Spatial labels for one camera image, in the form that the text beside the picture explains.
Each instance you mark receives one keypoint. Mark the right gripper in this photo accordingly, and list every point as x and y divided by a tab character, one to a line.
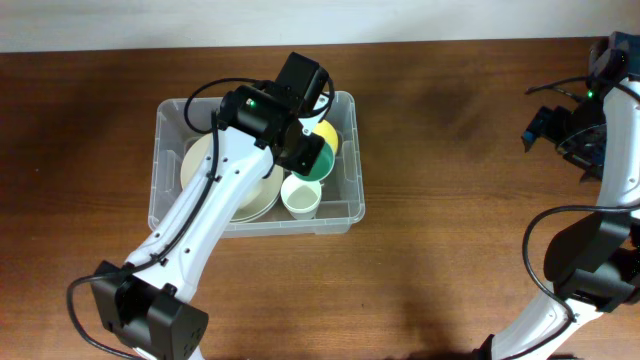
546	123

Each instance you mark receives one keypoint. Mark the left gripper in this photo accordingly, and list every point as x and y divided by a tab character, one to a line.
305	165

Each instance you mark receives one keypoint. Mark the yellow bowl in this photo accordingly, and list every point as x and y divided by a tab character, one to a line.
325	130

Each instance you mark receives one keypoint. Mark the mint green cup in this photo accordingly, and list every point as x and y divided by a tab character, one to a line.
322	167

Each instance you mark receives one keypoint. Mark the cream plate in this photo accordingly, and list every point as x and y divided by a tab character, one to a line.
257	202

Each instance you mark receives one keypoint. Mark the grey cup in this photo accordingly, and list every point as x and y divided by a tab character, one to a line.
301	198

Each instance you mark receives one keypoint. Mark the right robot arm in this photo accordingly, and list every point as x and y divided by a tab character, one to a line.
592	266

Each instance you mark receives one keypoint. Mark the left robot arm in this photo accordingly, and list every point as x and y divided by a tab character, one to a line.
146	302

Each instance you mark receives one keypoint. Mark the clear plastic storage container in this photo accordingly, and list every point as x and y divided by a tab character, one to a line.
342	203

